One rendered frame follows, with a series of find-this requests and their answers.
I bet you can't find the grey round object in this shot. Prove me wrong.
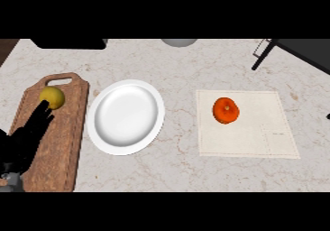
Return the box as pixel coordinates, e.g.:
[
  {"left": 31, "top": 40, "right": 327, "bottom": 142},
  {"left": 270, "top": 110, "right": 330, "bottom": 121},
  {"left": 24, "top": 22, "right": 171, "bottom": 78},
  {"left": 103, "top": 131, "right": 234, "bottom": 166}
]
[{"left": 159, "top": 38, "right": 199, "bottom": 48}]

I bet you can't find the beige cloth placemat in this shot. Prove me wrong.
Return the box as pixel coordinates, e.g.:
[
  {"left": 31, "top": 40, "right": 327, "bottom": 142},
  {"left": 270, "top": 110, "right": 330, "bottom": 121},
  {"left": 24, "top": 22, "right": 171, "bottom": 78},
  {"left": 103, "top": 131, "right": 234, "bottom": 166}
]
[{"left": 195, "top": 89, "right": 301, "bottom": 160}]

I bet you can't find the black tiered shelf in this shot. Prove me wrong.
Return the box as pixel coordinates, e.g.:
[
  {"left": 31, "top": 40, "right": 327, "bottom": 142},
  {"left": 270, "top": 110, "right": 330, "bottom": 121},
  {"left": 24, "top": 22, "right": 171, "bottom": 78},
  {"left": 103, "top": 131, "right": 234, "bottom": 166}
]
[{"left": 251, "top": 38, "right": 330, "bottom": 121}]

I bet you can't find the yellow lemon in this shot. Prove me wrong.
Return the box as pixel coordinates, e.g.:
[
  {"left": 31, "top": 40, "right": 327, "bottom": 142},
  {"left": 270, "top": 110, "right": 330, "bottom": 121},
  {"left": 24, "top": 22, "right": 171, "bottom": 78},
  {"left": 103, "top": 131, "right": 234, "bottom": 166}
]
[{"left": 38, "top": 86, "right": 66, "bottom": 110}]

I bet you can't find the brown wooden cutting board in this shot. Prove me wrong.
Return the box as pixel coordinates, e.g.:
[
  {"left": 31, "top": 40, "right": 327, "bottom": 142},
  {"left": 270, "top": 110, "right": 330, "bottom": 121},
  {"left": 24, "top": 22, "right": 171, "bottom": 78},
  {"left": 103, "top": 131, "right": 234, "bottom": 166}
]
[{"left": 0, "top": 71, "right": 90, "bottom": 193}]

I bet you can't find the white oval plate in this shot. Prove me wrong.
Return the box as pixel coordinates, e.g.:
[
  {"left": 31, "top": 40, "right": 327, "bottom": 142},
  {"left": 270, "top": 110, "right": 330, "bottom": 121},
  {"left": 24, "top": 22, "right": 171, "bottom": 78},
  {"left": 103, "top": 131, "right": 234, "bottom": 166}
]
[{"left": 86, "top": 79, "right": 167, "bottom": 156}]

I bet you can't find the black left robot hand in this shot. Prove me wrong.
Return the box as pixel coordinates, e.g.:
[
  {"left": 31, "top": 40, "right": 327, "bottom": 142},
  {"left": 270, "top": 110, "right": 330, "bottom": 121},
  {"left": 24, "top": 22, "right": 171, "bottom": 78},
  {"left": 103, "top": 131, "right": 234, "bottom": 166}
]
[{"left": 0, "top": 99, "right": 56, "bottom": 179}]

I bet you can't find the black appliance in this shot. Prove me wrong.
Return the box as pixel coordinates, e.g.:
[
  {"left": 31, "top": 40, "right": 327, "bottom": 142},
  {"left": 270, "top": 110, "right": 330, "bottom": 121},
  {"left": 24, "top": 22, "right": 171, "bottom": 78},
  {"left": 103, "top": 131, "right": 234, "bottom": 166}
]
[{"left": 31, "top": 38, "right": 109, "bottom": 51}]

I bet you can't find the orange round vegetable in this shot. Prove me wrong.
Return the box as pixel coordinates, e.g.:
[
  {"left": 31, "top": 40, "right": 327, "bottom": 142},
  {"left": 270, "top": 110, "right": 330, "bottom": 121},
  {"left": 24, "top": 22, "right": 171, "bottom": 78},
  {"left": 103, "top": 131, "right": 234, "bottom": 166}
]
[{"left": 212, "top": 97, "right": 240, "bottom": 125}]

